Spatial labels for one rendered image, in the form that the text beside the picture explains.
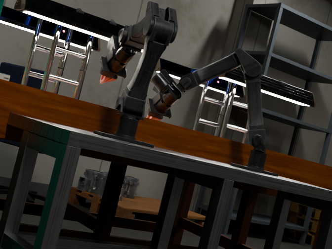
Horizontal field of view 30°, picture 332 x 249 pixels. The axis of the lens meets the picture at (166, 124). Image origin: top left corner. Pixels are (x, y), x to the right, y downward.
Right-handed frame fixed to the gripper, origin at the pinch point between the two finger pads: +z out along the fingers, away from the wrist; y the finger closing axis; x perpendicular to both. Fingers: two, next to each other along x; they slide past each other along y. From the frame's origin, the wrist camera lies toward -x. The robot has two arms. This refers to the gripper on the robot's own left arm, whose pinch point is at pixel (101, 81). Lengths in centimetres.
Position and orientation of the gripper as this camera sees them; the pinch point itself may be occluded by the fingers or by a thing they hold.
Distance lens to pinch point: 232.6
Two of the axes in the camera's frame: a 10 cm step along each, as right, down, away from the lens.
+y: -8.1, -2.1, -5.4
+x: 1.6, 8.2, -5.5
